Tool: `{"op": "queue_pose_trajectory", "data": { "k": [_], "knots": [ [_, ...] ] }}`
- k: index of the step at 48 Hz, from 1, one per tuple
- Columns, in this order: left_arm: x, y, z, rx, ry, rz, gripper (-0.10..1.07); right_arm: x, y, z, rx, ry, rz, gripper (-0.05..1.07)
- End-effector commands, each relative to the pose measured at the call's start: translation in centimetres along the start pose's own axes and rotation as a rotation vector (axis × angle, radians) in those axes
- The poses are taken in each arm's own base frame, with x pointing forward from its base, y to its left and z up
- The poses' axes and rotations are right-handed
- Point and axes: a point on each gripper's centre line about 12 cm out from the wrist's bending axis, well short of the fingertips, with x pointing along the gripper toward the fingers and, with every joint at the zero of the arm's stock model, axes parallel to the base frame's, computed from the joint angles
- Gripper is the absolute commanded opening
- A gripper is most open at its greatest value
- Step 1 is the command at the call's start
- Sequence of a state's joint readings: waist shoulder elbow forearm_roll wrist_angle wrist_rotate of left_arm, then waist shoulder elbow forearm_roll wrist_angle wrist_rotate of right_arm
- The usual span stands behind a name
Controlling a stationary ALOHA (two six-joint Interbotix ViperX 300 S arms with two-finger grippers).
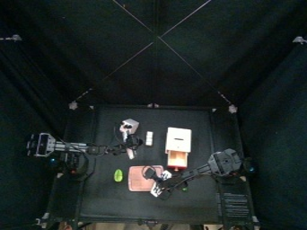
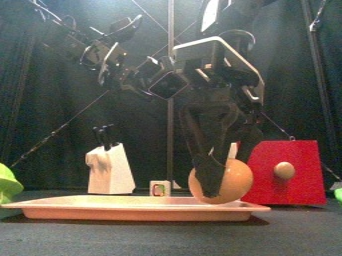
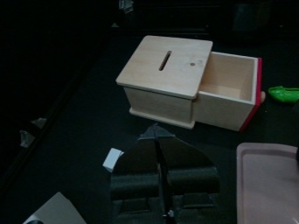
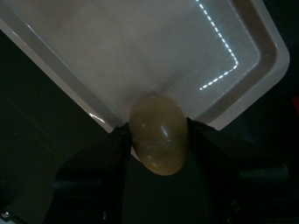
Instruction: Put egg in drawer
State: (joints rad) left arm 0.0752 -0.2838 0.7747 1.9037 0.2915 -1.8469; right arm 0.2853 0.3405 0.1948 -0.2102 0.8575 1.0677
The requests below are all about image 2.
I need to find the brown toy egg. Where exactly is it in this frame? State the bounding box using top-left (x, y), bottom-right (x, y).
top-left (186, 157), bottom-right (255, 205)

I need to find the red drawer box wooden knob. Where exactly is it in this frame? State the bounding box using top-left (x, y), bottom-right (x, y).
top-left (239, 139), bottom-right (328, 207)

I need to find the small white printed cube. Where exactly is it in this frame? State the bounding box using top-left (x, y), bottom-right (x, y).
top-left (148, 180), bottom-right (172, 198)

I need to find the pink plastic tray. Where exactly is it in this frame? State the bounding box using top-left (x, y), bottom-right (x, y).
top-left (0, 195), bottom-right (272, 223)

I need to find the white knife block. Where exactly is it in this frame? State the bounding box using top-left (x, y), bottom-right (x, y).
top-left (84, 142), bottom-right (137, 196)

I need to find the thin diagonal metal rod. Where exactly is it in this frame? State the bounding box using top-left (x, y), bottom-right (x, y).
top-left (9, 89), bottom-right (112, 168)

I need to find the large green toy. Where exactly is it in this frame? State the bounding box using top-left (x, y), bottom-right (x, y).
top-left (0, 162), bottom-right (25, 205)

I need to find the vertical metal frame pole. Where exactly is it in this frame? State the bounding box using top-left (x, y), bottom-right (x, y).
top-left (165, 0), bottom-right (176, 188)

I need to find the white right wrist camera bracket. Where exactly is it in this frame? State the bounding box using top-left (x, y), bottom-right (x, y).
top-left (172, 35), bottom-right (267, 105)

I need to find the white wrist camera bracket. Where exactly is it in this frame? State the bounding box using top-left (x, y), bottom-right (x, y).
top-left (172, 35), bottom-right (267, 105)
top-left (96, 41), bottom-right (129, 87)

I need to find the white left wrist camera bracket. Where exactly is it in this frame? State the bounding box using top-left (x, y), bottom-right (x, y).
top-left (96, 41), bottom-right (129, 87)

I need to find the black handled toy knife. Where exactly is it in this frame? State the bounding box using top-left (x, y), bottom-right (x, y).
top-left (90, 126), bottom-right (102, 150)
top-left (100, 125), bottom-right (112, 152)

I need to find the slanted metal frame pole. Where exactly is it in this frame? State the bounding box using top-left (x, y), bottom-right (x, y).
top-left (299, 0), bottom-right (340, 168)

